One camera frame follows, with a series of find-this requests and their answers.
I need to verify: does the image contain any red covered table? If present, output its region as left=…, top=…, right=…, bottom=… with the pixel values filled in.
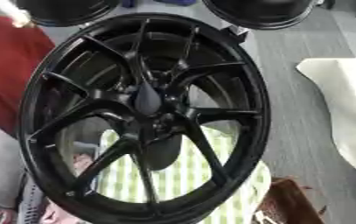
left=0, top=13, right=59, bottom=138

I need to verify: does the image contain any brown cardboard box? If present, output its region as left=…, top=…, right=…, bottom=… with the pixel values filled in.
left=251, top=177, right=326, bottom=224

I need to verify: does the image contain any black spoked wheel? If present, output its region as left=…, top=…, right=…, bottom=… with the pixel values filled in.
left=17, top=12, right=273, bottom=224

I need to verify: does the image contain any grey and pink bag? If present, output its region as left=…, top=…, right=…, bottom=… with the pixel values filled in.
left=15, top=173, right=83, bottom=224

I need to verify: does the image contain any person's hand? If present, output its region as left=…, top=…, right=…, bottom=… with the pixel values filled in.
left=10, top=11, right=36, bottom=29

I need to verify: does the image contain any white covered table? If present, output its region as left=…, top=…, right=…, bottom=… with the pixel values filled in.
left=295, top=57, right=356, bottom=172

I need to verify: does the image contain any black round wheel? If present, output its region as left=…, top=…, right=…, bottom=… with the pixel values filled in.
left=12, top=0, right=124, bottom=28
left=200, top=0, right=324, bottom=31

